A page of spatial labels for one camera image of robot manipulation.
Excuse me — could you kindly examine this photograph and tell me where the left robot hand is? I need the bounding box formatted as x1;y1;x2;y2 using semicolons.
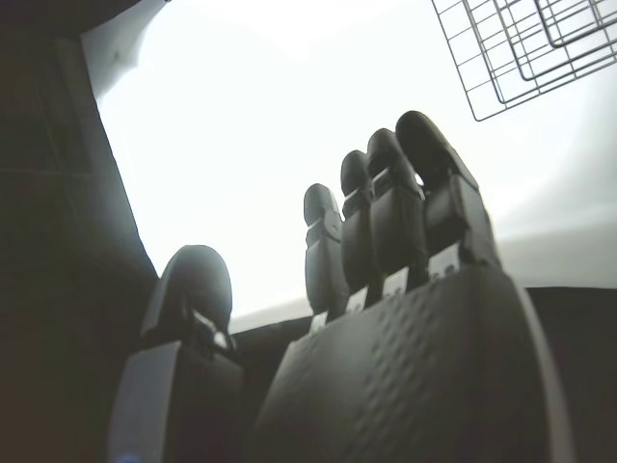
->
108;110;576;463

